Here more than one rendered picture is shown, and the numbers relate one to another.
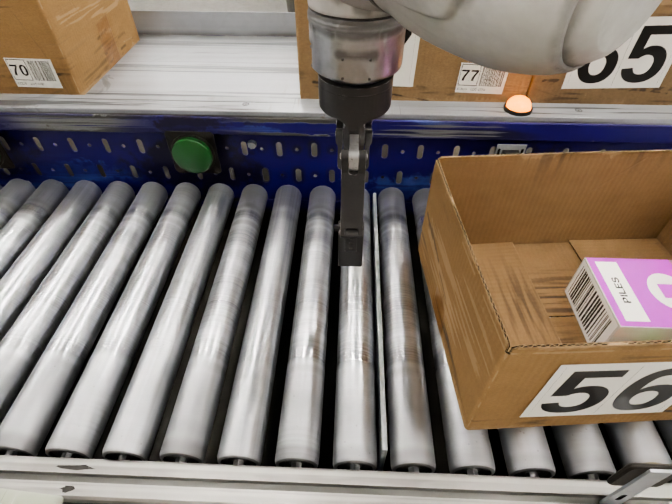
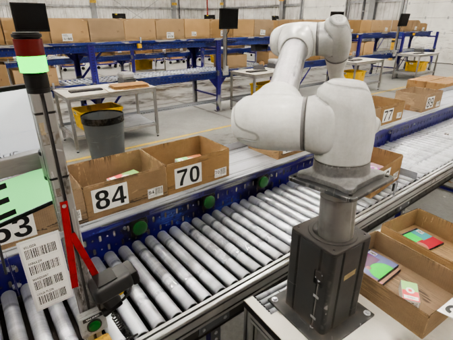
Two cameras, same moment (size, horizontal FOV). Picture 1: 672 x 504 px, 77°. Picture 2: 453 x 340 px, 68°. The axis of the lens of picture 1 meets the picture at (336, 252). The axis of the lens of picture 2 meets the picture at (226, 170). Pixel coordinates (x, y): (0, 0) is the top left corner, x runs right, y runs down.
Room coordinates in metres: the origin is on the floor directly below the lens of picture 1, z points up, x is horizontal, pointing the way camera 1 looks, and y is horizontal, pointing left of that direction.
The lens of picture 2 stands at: (-0.58, 1.58, 1.68)
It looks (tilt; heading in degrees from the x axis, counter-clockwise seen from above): 24 degrees down; 320
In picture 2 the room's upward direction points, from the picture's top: straight up
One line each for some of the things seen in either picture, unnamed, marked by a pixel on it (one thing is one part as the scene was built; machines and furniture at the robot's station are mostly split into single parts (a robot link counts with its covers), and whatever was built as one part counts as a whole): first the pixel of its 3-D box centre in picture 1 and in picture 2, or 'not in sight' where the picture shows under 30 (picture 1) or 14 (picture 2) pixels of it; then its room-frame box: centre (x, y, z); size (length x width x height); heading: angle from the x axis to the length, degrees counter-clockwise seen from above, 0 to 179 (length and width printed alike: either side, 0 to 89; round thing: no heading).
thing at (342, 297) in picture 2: not in sight; (325, 271); (-0.11, 0.75, 0.91); 0.26 x 0.26 x 0.33; 84
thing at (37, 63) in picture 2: not in sight; (31, 55); (0.19, 1.43, 1.62); 0.05 x 0.05 x 0.06
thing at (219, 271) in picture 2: not in sight; (199, 254); (0.44, 0.88, 0.72); 0.52 x 0.05 x 0.05; 178
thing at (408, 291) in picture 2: not in sight; (408, 295); (-0.29, 0.48, 0.78); 0.10 x 0.06 x 0.05; 119
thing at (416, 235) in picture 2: not in sight; (416, 241); (-0.16, 0.10, 0.76); 0.19 x 0.14 x 0.02; 78
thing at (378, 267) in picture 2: not in sight; (370, 266); (-0.12, 0.44, 0.78); 0.19 x 0.14 x 0.02; 87
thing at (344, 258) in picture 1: (350, 244); not in sight; (0.37, -0.02, 0.87); 0.03 x 0.01 x 0.07; 88
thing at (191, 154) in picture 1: (192, 156); (263, 182); (0.65, 0.26, 0.81); 0.07 x 0.01 x 0.07; 88
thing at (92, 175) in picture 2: not in sight; (116, 181); (0.90, 1.03, 0.96); 0.39 x 0.29 x 0.17; 88
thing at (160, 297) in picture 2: not in sight; (146, 279); (0.45, 1.14, 0.72); 0.52 x 0.05 x 0.05; 178
